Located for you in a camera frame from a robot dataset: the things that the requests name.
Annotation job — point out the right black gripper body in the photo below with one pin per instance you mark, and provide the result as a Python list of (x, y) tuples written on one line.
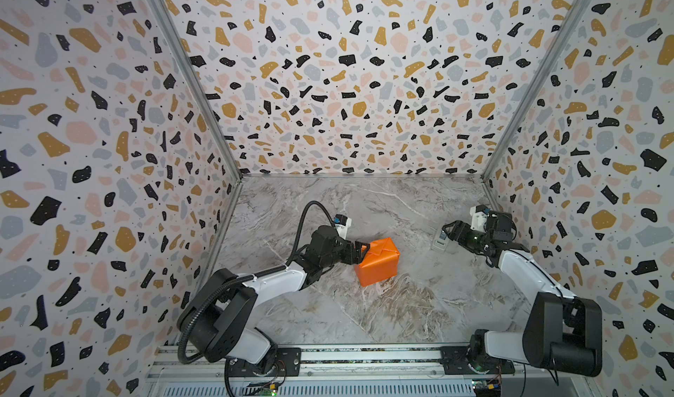
[(476, 241)]

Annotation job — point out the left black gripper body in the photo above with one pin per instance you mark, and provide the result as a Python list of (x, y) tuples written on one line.
[(339, 256)]

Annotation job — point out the white tape dispenser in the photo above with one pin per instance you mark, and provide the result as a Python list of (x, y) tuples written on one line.
[(440, 241)]

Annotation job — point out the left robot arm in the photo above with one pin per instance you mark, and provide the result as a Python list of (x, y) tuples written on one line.
[(214, 324)]

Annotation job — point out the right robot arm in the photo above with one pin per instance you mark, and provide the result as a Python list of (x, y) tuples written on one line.
[(563, 332)]

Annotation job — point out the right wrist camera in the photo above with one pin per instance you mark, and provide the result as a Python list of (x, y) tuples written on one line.
[(479, 216)]

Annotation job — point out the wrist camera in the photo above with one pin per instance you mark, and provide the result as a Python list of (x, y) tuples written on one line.
[(479, 216), (342, 225)]

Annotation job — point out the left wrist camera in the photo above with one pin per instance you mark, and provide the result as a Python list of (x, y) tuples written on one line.
[(342, 225)]

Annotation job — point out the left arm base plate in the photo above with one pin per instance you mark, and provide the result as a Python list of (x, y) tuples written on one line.
[(280, 361)]

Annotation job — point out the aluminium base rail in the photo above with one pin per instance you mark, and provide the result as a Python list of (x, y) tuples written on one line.
[(359, 370)]

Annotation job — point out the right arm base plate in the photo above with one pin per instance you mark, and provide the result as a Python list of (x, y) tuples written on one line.
[(462, 360)]

